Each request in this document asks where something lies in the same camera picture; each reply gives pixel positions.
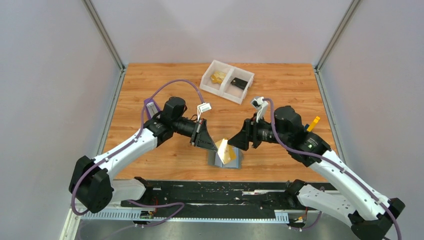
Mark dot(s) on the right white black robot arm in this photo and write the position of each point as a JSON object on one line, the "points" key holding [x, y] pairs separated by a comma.
{"points": [[367, 212]]}

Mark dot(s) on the purple metronome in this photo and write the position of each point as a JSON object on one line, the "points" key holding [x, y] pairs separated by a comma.
{"points": [[152, 107]]}

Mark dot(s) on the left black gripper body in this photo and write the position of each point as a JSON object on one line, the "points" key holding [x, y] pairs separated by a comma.
{"points": [[190, 129]]}

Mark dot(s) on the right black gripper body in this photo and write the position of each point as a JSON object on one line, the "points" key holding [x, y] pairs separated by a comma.
{"points": [[260, 132]]}

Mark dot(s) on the black card in tray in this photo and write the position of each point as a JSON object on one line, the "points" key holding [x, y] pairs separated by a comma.
{"points": [[239, 83]]}

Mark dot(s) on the right aluminium corner post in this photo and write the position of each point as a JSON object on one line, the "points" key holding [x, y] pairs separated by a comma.
{"points": [[337, 33]]}

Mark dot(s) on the white two-compartment tray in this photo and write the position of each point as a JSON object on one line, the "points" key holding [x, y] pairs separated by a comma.
{"points": [[226, 90]]}

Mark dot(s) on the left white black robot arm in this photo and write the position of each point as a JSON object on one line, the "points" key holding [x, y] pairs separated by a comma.
{"points": [[93, 181]]}

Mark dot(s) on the aluminium corner post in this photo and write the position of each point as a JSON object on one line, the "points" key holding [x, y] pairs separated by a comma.
{"points": [[93, 13], [337, 33]]}

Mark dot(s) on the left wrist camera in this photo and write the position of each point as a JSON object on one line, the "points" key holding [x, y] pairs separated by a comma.
{"points": [[201, 108]]}

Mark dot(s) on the left aluminium corner post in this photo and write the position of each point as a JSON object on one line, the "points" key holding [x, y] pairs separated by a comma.
{"points": [[93, 13]]}

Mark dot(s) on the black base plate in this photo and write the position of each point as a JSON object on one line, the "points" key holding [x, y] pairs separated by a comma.
{"points": [[222, 200]]}

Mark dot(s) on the aluminium rail frame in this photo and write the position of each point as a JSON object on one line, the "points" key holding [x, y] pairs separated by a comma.
{"points": [[140, 215]]}

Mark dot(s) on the gold card in tray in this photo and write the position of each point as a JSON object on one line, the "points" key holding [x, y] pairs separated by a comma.
{"points": [[218, 77]]}

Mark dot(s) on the colourful toy brick figure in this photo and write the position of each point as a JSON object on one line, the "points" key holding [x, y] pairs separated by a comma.
{"points": [[312, 125]]}

